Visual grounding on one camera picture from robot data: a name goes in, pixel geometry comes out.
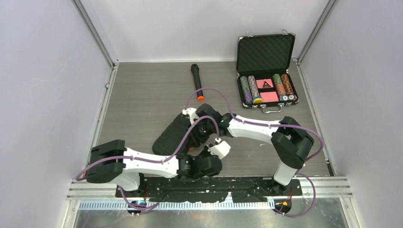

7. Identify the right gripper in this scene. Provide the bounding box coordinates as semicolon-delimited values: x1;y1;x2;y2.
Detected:
186;118;215;148

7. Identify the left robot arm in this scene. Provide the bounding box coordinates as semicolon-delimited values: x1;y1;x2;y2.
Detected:
81;140;231;197

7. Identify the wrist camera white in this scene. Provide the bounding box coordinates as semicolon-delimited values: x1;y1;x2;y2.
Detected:
208;138;231;160
182;107;199;124

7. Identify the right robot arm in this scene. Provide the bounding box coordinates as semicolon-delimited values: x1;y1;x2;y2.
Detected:
182;104;315;195

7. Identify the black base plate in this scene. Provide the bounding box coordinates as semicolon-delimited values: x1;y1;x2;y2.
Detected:
124;177;302;203

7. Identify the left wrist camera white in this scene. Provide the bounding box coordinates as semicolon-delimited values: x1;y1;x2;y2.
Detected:
208;138;231;160

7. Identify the black microphone orange end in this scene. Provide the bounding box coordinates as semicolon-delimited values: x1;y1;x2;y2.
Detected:
191;64;204;101

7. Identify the black tool kit case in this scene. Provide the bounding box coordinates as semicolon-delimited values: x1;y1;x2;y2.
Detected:
152;114;203;156

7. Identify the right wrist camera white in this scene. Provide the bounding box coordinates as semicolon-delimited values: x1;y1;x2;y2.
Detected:
182;107;199;124

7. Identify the open poker chip case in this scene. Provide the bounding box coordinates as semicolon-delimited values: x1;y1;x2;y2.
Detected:
236;33;299;109

